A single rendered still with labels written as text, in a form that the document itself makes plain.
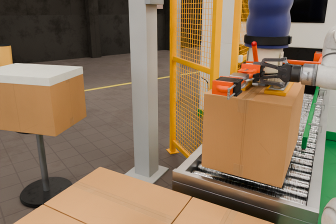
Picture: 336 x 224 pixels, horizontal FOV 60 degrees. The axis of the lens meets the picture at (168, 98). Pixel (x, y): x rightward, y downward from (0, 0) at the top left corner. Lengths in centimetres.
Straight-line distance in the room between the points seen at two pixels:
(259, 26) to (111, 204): 111
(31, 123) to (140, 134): 87
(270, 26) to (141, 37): 110
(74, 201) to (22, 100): 88
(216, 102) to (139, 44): 107
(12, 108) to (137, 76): 93
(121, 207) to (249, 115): 73
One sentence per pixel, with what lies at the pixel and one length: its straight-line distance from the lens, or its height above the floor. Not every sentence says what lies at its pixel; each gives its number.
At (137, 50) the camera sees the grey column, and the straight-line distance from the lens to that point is 233.
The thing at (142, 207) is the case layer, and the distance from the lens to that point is 146.
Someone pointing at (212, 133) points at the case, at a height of 84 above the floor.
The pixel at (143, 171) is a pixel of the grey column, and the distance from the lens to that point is 266.
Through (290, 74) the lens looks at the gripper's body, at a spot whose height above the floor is 117.
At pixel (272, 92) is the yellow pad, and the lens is 147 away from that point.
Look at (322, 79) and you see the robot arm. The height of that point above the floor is 117.
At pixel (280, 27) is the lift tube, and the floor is 135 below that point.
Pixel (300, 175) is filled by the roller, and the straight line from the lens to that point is 184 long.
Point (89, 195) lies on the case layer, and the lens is 157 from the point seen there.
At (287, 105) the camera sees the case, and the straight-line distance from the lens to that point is 133.
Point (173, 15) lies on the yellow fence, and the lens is 276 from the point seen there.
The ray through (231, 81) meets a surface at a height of 119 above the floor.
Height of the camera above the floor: 142
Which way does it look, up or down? 17 degrees down
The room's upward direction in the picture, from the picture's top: straight up
